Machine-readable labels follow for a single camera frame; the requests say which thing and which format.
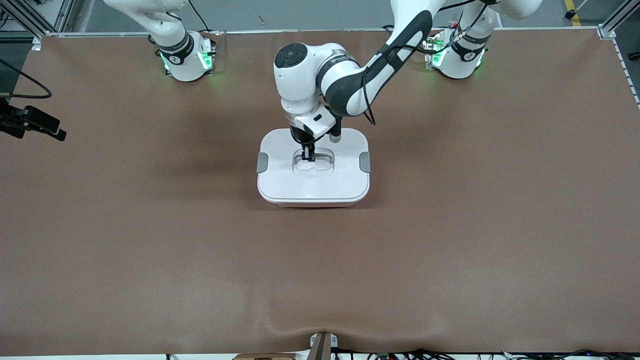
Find black right base cable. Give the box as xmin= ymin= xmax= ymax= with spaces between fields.
xmin=187 ymin=0 xmax=213 ymax=33

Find aluminium table edge rail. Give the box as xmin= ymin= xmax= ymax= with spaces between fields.
xmin=31 ymin=26 xmax=618 ymax=51

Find white box lid grey latches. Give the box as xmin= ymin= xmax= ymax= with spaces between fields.
xmin=256 ymin=128 xmax=372 ymax=207

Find brown cardboard piece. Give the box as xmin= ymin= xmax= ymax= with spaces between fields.
xmin=233 ymin=353 xmax=299 ymax=360

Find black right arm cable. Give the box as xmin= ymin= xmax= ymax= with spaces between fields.
xmin=0 ymin=59 xmax=53 ymax=100

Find aluminium frame post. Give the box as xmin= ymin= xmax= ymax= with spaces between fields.
xmin=0 ymin=0 xmax=76 ymax=36
xmin=597 ymin=0 xmax=640 ymax=40

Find brown table cover mat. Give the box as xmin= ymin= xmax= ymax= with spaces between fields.
xmin=0 ymin=28 xmax=640 ymax=357

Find pink plastic box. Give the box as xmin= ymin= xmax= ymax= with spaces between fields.
xmin=270 ymin=201 xmax=362 ymax=209

